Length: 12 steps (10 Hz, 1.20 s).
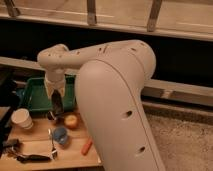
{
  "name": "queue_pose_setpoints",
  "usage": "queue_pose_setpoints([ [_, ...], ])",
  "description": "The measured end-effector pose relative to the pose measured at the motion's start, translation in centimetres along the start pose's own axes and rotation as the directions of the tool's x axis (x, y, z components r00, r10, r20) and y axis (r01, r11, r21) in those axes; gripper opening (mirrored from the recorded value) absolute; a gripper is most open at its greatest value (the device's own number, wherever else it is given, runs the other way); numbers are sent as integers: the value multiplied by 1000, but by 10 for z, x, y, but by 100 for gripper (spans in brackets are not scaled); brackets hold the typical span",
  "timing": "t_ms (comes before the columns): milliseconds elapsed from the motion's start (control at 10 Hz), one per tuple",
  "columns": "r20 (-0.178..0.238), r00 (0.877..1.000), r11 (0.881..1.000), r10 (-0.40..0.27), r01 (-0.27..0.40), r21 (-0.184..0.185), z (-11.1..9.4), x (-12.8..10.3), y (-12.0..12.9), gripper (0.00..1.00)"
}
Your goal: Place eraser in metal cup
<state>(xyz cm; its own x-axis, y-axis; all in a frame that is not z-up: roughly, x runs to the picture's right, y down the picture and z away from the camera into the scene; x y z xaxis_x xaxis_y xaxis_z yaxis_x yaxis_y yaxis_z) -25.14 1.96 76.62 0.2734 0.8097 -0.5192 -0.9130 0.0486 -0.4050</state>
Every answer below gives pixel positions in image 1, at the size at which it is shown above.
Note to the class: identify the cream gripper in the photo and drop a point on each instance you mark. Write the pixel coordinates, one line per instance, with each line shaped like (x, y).
(55, 90)

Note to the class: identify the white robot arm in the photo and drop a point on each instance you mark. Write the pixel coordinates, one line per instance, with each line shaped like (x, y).
(108, 89)

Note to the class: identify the white paper cup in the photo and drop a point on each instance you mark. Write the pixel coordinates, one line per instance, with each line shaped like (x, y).
(22, 118)

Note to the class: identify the green plastic tray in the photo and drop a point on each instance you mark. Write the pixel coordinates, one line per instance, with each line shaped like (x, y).
(35, 97)

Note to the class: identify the metal spoon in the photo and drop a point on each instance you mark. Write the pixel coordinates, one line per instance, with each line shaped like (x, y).
(54, 151)

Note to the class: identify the orange carrot toy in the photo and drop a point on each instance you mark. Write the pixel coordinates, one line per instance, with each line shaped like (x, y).
(86, 147)

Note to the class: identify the black handled tool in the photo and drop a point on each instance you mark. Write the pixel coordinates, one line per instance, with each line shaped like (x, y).
(32, 158)

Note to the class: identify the left metal bracket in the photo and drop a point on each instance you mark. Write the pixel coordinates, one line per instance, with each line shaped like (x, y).
(12, 10)

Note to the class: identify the metal bracket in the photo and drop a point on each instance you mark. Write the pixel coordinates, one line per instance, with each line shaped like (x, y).
(154, 13)
(12, 10)
(91, 12)

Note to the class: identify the middle metal bracket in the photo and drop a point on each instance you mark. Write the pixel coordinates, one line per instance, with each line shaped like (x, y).
(91, 12)

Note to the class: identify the right metal bracket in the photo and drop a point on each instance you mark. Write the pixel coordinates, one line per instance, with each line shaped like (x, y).
(154, 13)

